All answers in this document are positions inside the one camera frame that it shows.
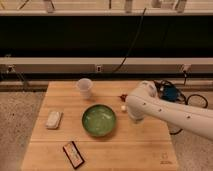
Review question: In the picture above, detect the green ceramic bowl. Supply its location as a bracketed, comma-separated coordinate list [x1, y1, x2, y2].
[82, 104, 116, 137]

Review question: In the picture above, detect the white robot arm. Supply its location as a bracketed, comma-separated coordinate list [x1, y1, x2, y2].
[126, 81, 213, 141]

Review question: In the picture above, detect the dark red chili pepper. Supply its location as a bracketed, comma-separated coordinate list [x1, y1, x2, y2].
[119, 94, 128, 102]

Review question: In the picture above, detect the white soap bar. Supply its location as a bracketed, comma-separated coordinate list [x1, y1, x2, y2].
[45, 111, 62, 129]

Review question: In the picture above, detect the small dark card box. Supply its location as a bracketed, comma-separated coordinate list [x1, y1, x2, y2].
[63, 141, 85, 169]

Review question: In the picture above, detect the white wall outlet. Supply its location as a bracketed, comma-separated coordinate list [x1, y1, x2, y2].
[96, 65, 102, 73]

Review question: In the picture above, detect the blue device with cables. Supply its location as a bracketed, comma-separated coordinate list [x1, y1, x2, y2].
[155, 80, 186, 102]

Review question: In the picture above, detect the black hanging cable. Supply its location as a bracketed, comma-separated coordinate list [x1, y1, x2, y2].
[111, 7, 147, 74]

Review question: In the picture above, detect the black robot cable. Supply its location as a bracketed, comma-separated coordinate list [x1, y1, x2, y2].
[169, 93, 209, 136]

